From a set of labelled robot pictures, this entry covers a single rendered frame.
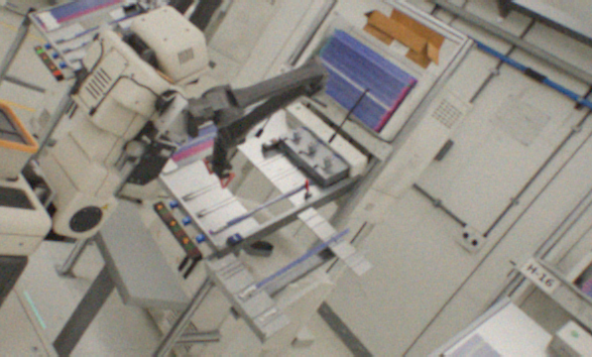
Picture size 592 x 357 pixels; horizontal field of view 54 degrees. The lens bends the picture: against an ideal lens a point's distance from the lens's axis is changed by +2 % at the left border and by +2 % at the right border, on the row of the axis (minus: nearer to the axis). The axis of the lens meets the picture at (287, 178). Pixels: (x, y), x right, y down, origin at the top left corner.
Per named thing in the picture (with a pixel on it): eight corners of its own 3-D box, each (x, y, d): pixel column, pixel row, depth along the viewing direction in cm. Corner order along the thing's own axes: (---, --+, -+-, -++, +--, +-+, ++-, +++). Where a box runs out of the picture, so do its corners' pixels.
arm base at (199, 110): (171, 92, 158) (193, 115, 152) (195, 85, 163) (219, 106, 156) (172, 117, 164) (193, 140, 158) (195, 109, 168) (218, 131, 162)
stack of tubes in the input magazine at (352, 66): (375, 132, 235) (414, 77, 229) (301, 74, 264) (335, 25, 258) (389, 139, 245) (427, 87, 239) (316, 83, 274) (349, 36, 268)
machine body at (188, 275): (179, 384, 252) (257, 276, 239) (115, 277, 293) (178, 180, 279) (269, 372, 304) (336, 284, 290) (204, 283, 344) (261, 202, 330)
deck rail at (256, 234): (219, 261, 216) (218, 251, 212) (216, 258, 217) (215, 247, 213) (360, 186, 246) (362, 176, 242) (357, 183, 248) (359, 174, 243)
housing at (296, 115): (350, 188, 247) (353, 165, 237) (285, 130, 275) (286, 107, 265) (364, 181, 250) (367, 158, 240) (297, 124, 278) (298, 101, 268)
